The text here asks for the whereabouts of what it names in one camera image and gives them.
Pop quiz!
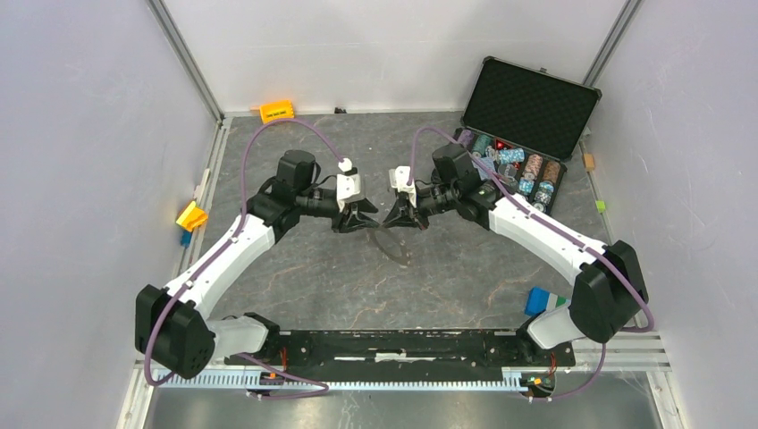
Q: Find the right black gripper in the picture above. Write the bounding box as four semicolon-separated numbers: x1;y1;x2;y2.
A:
383;183;459;231

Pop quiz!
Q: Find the large metal disc keyring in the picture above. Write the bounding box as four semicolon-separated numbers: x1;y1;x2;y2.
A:
367;227;410;266

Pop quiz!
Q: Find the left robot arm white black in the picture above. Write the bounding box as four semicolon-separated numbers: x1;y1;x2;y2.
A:
135;150;377;379

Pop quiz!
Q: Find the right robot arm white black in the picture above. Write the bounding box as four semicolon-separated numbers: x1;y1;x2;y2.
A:
383;144;654;365

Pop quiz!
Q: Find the orange plastic block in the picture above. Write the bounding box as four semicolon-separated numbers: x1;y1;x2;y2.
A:
257;99;295;124

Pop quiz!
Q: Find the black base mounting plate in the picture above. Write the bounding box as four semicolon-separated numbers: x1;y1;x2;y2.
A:
253;324;576;383

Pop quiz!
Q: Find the black poker chip case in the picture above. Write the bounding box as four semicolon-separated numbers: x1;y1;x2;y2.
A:
461;56;602;215

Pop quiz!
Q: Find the blue white green block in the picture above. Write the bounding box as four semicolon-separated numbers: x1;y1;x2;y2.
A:
524;287;570;316

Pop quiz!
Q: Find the yellow orange block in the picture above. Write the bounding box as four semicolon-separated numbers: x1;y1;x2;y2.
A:
175;200;208;232

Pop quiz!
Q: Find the small blue block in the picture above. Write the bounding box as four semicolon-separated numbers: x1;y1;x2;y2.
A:
180;231;192;248

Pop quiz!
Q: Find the orange small cube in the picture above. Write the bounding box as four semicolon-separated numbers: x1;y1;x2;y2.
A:
583;154;595;172

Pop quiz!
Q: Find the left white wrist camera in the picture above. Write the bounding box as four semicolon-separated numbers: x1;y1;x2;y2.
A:
335;157;365;211

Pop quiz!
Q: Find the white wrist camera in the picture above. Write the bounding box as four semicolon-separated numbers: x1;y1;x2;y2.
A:
389;165;416;195
335;157;365;211

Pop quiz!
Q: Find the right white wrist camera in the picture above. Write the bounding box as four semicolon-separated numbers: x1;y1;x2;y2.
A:
389;165;416;195

